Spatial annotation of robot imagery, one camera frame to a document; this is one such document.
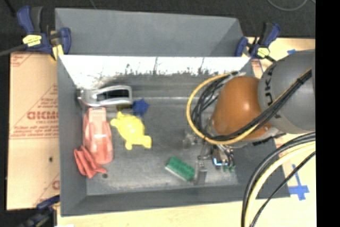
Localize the blue crumpled cloth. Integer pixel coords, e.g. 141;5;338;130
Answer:
132;98;150;117

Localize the red cloth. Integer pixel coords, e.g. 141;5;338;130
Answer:
73;145;107;179

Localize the grey metal bin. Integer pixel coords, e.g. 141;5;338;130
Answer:
54;7;291;216

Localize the pink spray bottle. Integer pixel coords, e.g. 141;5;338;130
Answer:
82;106;114;165

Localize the dark green flat block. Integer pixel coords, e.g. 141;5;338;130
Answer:
164;155;196;182

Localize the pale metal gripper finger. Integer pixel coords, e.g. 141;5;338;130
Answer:
194;161;209;186
182;129;199;149

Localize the yellow toy turtle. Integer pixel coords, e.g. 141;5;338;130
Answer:
109;111;153;151

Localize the brown cardboard board, red print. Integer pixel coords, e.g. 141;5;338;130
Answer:
5;51;62;211

